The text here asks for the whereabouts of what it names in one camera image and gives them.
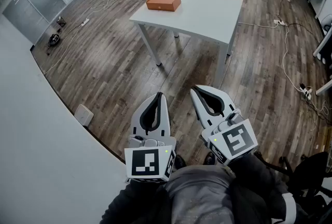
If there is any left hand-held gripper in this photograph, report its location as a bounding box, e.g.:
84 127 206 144
124 92 177 184

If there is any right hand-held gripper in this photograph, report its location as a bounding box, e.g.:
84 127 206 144
190 85 259 166

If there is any person's left forearm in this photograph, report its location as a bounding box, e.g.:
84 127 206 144
100 177 169 224

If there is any person's right forearm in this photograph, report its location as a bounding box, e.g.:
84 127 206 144
228 151 309 224

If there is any person's right leg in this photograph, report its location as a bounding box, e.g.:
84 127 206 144
203 151 216 166

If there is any person's leg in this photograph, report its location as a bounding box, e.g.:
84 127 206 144
203 151 216 166
175 155 187 171

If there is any person's left leg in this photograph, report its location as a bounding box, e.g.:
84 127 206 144
175 155 187 171

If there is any white square panel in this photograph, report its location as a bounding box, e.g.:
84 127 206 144
74 104 95 128

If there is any person's grey shirt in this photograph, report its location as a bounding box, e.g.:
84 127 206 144
163 165 236 224

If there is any large white table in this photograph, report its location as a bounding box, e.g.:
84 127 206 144
129 0 244 81

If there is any black office chair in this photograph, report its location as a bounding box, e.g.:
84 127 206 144
279 151 332 205

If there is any orange storage box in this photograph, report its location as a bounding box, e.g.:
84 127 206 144
146 0 182 13

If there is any black round floor device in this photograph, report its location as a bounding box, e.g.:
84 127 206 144
46 33 62 49

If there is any white backpack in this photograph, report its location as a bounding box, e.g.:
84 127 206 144
320 13 332 35

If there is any black braided cable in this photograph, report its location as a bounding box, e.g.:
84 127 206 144
253 150 268 166

